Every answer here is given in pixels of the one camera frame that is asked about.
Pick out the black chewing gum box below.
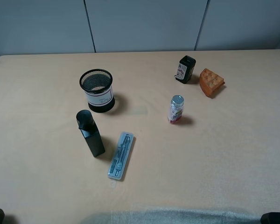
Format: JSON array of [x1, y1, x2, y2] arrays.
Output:
[[175, 56, 196, 84]]

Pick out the clear candy bottle silver cap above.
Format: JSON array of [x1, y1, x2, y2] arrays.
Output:
[[168, 95, 184, 124]]

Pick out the black mesh pen holder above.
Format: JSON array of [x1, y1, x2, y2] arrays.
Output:
[[79, 69, 115, 113]]

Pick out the black spray bottle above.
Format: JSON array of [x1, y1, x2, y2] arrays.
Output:
[[76, 110, 105, 157]]

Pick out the clear compass case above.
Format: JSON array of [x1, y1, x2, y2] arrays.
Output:
[[107, 132, 134, 181]]

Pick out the orange waffle slice toy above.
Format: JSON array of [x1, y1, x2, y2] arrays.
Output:
[[199, 68, 225, 98]]

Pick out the black right base corner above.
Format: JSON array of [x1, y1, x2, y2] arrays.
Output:
[[260, 212, 280, 224]]

